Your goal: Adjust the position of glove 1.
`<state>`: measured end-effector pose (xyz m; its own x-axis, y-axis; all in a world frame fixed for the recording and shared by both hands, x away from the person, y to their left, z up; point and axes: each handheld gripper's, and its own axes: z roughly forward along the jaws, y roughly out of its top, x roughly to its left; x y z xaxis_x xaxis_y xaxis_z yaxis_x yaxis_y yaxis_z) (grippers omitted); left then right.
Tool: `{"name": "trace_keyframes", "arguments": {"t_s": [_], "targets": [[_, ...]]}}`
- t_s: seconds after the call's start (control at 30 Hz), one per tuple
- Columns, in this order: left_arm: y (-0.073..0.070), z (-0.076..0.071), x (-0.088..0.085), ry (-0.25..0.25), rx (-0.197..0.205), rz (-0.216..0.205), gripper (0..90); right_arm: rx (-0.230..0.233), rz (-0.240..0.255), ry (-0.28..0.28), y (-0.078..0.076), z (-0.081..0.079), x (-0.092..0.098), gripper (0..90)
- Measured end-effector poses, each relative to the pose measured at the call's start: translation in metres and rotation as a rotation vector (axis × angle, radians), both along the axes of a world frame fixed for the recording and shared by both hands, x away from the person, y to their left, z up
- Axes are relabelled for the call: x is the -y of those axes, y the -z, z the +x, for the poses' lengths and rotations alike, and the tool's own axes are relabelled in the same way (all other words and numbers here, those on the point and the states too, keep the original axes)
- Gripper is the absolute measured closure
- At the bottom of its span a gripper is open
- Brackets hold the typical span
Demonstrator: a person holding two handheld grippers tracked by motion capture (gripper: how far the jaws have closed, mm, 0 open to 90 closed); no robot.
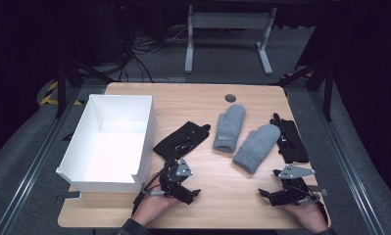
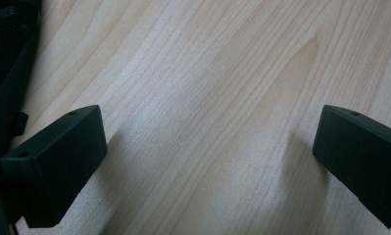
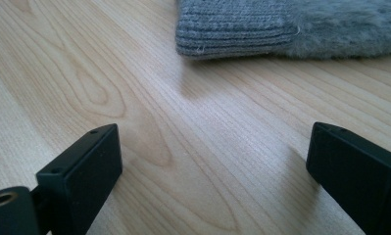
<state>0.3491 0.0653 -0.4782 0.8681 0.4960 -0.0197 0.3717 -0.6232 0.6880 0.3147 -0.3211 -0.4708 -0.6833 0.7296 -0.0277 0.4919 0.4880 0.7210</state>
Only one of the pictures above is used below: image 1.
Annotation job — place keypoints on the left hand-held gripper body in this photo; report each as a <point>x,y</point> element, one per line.
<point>173,179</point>

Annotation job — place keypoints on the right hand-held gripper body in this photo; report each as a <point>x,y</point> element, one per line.
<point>294,186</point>

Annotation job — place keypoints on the black glove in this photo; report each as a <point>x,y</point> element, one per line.
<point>291,143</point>
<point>180,140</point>

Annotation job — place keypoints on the person's left hand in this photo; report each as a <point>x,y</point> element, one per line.
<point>154,204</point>

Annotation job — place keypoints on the person's right hand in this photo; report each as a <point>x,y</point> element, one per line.
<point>309,215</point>

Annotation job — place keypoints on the grey mitten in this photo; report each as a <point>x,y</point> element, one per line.
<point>229,127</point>
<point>256,147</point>

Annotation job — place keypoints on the white open box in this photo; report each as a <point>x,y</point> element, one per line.
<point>114,153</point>

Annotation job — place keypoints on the grey table grommet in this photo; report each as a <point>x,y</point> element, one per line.
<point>230,98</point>

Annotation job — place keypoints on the black tripod stand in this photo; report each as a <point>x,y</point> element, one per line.
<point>328,91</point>
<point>61,88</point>

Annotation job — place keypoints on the yellow black floor tape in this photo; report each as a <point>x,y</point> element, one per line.
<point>51,94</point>

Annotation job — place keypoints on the aluminium floor rail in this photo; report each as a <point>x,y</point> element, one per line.
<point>29,169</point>
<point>350,169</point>

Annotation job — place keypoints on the grey table bracket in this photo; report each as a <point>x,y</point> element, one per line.
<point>69,196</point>

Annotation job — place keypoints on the white metal desk frame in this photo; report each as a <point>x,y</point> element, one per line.
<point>229,20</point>

